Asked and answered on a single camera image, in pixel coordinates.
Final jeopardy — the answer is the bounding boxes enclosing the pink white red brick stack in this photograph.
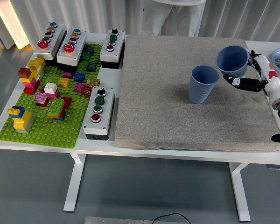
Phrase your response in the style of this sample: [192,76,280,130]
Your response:
[33,92,49,107]

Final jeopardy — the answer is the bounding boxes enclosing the black cable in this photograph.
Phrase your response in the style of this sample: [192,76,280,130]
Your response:
[152,212,191,224]

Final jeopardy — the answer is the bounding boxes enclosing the brown yellow pink red brick tower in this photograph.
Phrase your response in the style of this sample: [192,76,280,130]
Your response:
[17,67,41,95]

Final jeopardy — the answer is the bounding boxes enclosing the green orange blue brick stack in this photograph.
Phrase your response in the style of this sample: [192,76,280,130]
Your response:
[47,98,67,121]

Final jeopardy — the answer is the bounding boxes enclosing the person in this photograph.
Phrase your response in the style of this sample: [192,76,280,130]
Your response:
[142,0,206,37]

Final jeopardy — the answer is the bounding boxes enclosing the green studded baseplate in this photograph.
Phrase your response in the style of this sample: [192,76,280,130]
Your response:
[0,43,103,149]

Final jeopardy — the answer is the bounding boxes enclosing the white curtain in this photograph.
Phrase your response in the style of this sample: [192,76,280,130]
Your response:
[0,0,280,51]

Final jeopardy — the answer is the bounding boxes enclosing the blue ribbed cup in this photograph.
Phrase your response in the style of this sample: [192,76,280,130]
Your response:
[215,45,250,79]
[188,64,219,105]

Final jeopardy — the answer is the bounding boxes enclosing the dark grey round part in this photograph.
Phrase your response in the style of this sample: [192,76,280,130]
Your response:
[83,44,95,56]

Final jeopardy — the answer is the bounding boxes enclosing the five-button control box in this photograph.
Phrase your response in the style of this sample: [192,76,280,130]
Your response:
[56,28,87,72]
[32,22,68,68]

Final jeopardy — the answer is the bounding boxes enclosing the four-button control box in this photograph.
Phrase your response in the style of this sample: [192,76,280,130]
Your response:
[99,28,126,70]
[82,86,115,141]

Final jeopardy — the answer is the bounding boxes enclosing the white table leg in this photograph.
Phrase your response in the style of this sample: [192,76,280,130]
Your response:
[63,153,86,212]
[228,162,252,222]

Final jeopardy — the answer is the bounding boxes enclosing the blue yellow grey brick stack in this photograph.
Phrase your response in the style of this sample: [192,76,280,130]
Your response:
[7,105,35,134]

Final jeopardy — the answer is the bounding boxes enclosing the yellow white brick stack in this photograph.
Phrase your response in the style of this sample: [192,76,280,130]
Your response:
[27,57,47,81]

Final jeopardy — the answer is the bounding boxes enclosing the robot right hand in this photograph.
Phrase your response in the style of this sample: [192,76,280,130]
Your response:
[223,48,280,105]

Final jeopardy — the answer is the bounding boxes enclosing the dark green brick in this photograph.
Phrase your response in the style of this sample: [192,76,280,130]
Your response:
[80,52,92,63]

